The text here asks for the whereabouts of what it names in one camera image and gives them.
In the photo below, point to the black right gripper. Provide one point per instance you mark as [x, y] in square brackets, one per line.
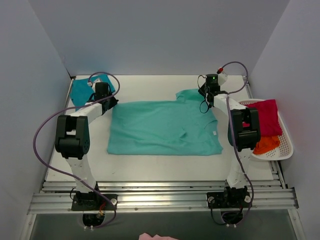
[203, 90]

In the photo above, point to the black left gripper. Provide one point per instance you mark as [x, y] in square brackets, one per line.
[111, 102]

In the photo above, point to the mint green t-shirt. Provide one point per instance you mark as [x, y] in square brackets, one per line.
[179, 127]

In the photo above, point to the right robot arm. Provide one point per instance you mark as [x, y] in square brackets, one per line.
[243, 126]

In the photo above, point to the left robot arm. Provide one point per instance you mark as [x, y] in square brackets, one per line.
[72, 138]

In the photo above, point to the folded teal t-shirt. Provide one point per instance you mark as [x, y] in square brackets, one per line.
[80, 91]

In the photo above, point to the magenta t-shirt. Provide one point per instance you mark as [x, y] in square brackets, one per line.
[268, 117]

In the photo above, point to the orange t-shirt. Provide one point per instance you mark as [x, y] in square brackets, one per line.
[266, 144]

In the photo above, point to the white perforated plastic basket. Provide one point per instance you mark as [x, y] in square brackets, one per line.
[284, 150]

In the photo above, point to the pink cloth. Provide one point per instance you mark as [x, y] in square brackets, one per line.
[146, 236]

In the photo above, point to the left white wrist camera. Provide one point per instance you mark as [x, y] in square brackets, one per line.
[94, 81]

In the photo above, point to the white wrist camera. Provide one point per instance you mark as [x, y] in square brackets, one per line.
[94, 81]
[222, 76]

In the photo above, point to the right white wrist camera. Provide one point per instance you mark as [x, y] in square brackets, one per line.
[222, 76]

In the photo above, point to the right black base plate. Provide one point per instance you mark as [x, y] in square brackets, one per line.
[224, 200]

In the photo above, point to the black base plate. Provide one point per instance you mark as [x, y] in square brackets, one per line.
[224, 200]
[93, 202]

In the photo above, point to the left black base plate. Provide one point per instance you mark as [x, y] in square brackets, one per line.
[93, 202]

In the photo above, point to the aluminium rail frame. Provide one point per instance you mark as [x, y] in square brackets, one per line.
[151, 183]

